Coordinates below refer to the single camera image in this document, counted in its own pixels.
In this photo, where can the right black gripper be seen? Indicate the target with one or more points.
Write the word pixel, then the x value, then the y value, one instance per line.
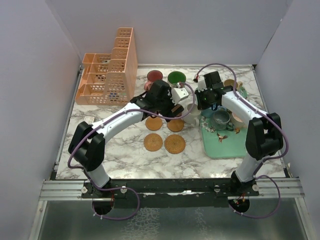
pixel 200 105

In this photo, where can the green mug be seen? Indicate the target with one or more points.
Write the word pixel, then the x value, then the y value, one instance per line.
pixel 176 77

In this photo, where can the grey mug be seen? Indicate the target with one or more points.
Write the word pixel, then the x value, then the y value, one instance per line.
pixel 220 119

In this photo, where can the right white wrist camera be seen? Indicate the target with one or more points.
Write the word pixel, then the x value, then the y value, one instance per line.
pixel 201 83

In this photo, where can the light blue mug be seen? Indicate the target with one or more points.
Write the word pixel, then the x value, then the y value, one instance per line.
pixel 207 113

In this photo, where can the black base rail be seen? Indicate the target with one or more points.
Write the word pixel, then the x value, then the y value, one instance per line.
pixel 168 193

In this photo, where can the small silver card box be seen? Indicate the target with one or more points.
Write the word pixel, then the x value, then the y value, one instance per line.
pixel 89 119

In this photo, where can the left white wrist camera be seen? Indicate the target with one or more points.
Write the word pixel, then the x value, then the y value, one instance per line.
pixel 178 94

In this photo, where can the woven rattan coaster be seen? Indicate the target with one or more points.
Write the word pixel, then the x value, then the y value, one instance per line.
pixel 153 142
pixel 174 144

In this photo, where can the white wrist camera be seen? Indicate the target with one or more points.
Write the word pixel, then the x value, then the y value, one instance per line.
pixel 178 94
pixel 201 83

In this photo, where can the light wooden coaster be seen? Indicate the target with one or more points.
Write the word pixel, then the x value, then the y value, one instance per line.
pixel 176 125
pixel 153 124

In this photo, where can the white cream mug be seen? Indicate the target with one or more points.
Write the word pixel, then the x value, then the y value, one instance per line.
pixel 193 118

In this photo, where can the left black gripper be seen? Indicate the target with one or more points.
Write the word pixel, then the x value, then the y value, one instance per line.
pixel 169 112

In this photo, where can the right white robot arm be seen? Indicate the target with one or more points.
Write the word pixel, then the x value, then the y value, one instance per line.
pixel 264 131

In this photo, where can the peach mesh file organizer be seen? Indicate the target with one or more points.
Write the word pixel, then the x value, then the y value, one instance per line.
pixel 109 79

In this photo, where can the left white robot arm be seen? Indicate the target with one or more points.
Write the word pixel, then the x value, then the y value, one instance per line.
pixel 87 146

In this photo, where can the light wooden front coaster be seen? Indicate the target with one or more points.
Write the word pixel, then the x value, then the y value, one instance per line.
pixel 176 125

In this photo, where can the beige speckled mug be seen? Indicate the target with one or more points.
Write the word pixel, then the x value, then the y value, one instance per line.
pixel 233 83

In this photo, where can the mint green tray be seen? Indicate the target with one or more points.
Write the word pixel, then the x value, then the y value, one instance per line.
pixel 228 143

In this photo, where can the red pink mug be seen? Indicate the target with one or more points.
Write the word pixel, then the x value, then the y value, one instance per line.
pixel 152 76

